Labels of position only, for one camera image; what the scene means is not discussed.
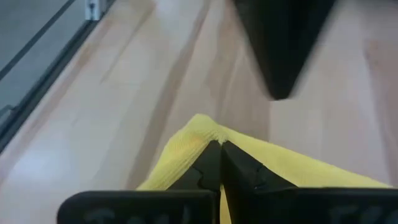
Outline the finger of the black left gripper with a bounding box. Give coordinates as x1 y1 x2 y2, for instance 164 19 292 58
231 0 338 101

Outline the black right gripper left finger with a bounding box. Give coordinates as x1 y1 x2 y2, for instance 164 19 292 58
57 140 222 224

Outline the black table edge rail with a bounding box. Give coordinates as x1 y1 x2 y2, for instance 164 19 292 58
0 0 116 153

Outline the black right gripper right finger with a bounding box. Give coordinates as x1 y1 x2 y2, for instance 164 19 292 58
221 140 398 224

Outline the yellow microfiber towel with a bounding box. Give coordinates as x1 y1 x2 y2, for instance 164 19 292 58
136 113 394 224

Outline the aluminium frame bracket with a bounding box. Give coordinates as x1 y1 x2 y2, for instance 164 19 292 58
84 0 103 21

